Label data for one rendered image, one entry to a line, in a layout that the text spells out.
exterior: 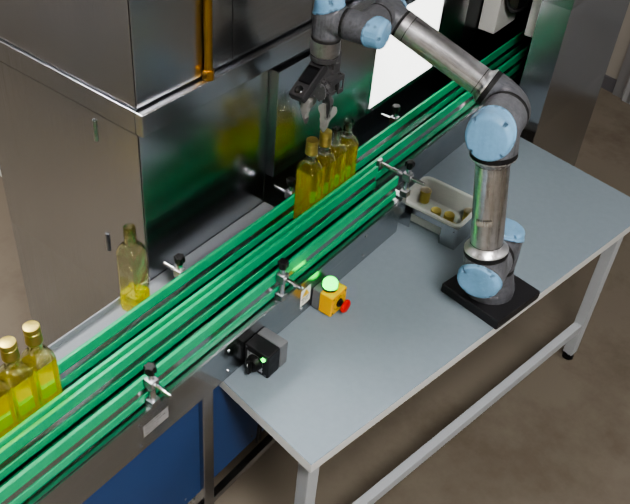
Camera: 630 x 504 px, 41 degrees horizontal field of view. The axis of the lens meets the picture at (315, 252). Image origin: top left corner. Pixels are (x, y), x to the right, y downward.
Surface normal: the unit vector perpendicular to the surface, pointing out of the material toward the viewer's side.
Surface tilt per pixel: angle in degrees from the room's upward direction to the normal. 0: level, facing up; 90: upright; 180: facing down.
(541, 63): 90
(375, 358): 0
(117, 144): 90
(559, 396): 0
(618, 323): 0
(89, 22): 90
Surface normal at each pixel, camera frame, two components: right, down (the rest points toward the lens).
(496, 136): -0.46, 0.42
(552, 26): -0.61, 0.48
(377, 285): 0.07, -0.75
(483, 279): -0.45, 0.63
